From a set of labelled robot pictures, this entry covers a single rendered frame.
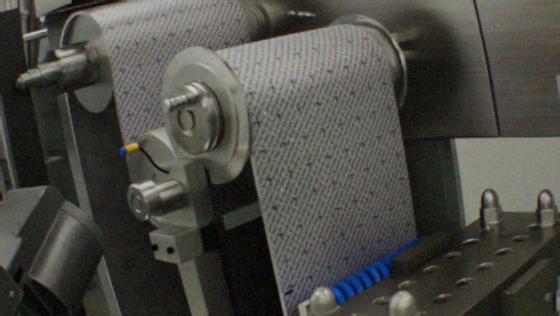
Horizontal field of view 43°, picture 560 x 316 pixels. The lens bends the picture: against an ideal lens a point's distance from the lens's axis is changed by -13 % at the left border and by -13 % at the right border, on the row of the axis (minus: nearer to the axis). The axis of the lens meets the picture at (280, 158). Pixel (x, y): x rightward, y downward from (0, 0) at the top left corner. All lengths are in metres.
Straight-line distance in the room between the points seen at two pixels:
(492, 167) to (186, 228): 3.08
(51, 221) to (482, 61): 0.68
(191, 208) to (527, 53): 0.44
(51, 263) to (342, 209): 0.53
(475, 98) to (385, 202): 0.18
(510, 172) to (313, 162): 2.98
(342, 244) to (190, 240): 0.17
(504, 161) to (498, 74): 2.83
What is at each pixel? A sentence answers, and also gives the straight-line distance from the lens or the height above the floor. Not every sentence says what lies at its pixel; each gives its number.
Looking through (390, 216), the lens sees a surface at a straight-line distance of 0.95.
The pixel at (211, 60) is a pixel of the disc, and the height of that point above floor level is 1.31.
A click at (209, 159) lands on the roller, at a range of 0.84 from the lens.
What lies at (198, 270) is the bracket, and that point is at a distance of 0.86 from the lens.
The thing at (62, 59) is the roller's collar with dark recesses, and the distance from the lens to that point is 1.00.
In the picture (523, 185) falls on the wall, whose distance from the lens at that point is 3.78.
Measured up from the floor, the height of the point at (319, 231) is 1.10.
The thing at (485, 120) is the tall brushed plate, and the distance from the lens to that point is 1.00.
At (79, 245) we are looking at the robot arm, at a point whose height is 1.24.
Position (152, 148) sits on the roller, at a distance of 0.94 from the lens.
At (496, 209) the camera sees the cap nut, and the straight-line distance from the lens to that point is 1.01.
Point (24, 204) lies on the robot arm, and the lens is 0.42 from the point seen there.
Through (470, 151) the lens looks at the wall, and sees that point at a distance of 3.90.
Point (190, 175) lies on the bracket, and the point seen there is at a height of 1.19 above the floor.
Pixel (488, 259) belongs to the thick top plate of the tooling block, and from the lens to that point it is 0.89.
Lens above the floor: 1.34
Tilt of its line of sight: 10 degrees down
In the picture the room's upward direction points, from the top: 11 degrees counter-clockwise
